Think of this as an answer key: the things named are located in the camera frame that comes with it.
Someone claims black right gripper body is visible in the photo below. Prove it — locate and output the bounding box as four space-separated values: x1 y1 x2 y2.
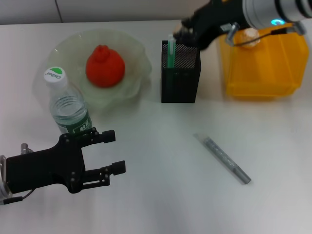
194 0 252 51

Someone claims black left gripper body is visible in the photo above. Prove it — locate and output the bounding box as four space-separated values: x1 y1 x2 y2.
6 133 86 195

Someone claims mint green pen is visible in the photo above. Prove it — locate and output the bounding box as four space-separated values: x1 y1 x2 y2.
167 34 176 69

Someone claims white paper ball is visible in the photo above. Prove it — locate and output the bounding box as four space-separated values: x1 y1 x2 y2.
238 26 261 49

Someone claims clear green-label water bottle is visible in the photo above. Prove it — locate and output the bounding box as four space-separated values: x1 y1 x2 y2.
43 66 93 135

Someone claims orange fruit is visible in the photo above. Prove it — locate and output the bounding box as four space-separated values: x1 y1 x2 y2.
85 44 126 88

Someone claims grey pen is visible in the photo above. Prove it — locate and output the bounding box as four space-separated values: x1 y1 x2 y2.
194 133 252 185

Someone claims black mesh pen holder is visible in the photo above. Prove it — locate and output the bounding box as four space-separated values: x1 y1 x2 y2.
160 40 202 103

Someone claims clear glass fruit plate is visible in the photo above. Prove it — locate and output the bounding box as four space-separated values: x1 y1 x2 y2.
33 28 153 115

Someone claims yellow plastic storage bin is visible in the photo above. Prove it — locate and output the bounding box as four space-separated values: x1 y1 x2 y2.
219 21 310 101

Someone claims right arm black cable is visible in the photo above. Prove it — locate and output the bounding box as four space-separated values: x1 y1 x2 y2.
225 21 307 48

